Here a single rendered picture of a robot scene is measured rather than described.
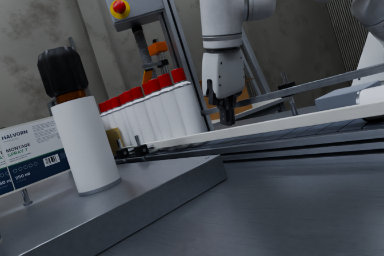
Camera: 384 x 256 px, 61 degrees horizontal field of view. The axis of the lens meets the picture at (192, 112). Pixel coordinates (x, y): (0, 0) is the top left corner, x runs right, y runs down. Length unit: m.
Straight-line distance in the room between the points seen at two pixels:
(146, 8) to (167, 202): 0.66
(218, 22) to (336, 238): 0.46
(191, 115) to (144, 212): 0.35
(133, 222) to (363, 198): 0.32
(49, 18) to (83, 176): 4.94
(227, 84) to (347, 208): 0.39
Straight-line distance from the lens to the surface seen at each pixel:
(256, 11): 0.70
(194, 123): 0.83
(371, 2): 1.08
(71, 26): 5.54
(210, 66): 0.69
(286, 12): 7.87
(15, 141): 0.87
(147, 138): 0.99
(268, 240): 0.38
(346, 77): 0.63
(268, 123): 0.63
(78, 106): 0.67
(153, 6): 1.05
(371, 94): 0.56
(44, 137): 0.89
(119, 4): 1.03
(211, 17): 0.68
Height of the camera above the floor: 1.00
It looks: 2 degrees down
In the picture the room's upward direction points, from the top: 17 degrees counter-clockwise
